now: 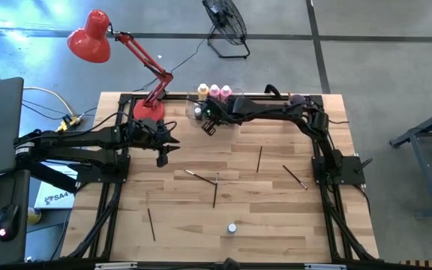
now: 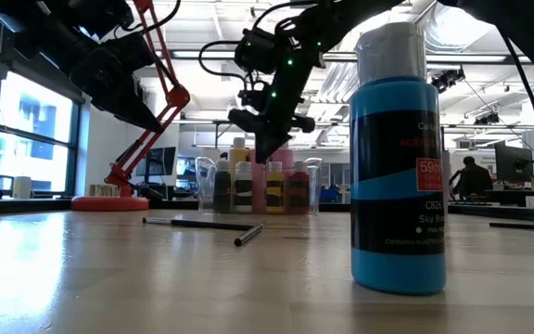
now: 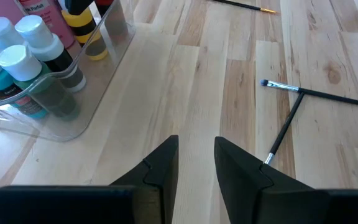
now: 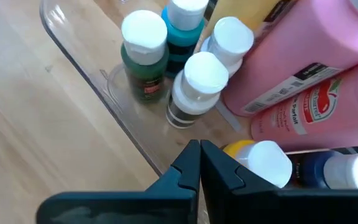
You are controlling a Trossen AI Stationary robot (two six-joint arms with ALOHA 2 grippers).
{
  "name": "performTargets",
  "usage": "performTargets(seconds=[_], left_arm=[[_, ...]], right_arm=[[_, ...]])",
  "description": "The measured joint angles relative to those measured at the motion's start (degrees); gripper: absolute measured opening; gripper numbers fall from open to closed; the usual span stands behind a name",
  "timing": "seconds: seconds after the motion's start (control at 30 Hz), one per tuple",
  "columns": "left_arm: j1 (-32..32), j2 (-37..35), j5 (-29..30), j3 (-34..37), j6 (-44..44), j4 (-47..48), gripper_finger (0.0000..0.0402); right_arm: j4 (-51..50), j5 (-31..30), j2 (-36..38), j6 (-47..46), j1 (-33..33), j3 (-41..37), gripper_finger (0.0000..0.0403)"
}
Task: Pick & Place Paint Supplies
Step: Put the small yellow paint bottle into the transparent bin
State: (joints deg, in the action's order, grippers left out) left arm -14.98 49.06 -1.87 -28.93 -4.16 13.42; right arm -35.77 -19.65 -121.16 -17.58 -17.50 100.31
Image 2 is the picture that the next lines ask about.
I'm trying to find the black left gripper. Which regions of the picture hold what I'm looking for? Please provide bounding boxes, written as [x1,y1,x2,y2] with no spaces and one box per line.
[65,31,165,135]

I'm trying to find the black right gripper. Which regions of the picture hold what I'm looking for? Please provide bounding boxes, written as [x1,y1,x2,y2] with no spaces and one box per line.
[227,44,319,164]

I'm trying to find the yellow large paint bottle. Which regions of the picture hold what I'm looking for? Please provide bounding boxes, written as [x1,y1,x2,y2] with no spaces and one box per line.
[228,136,251,171]

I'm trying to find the yellow small paint bottle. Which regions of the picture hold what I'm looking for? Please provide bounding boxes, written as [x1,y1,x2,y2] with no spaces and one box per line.
[265,161,286,214]

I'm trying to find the red small paint bottle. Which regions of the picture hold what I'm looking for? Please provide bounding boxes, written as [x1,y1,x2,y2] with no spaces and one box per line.
[288,161,311,215]

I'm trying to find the white small paint bottle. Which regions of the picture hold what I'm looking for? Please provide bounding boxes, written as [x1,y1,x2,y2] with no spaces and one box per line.
[234,161,253,213]

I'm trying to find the green small paint bottle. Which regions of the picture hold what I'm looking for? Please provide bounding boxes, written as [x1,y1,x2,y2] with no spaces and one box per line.
[213,160,233,214]

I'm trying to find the sky blue small paint bottle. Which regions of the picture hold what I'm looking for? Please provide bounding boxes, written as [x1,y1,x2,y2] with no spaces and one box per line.
[349,22,447,297]

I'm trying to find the clear plastic organizer bin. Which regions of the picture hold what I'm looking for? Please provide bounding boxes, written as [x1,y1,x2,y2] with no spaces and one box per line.
[196,156,324,215]

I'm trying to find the blue storage crate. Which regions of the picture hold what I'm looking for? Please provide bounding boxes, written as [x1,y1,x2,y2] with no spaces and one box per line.
[320,186,341,204]

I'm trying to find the beige small blocks row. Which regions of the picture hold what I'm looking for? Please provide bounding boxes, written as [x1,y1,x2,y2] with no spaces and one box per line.
[88,183,121,198]

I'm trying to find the long ceiling light strip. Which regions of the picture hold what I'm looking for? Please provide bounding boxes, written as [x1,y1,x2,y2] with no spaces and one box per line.
[153,48,359,62]

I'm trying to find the large window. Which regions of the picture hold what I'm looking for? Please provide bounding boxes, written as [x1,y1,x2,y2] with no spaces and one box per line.
[0,69,82,199]

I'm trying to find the red desk lamp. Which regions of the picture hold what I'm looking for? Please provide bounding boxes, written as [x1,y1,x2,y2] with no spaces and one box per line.
[70,0,192,212]

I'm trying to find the white canister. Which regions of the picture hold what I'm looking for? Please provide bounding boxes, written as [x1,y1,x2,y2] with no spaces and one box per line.
[12,175,33,199]

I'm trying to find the person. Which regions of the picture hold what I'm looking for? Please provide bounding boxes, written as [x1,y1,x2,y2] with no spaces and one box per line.
[451,156,495,199]

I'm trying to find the black computer monitor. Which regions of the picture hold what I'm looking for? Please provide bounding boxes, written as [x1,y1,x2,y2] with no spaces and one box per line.
[493,140,534,185]

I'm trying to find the black office desk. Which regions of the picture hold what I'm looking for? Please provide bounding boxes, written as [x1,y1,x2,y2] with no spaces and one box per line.
[487,187,534,209]

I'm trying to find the dark wall screen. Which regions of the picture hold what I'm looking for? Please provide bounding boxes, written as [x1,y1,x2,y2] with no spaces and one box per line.
[134,146,178,177]

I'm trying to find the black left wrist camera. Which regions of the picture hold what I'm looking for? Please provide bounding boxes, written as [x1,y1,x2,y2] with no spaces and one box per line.
[81,0,134,36]

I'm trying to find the black aluminium table frame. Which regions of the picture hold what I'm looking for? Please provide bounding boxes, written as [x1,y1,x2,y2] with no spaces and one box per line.
[446,202,534,226]

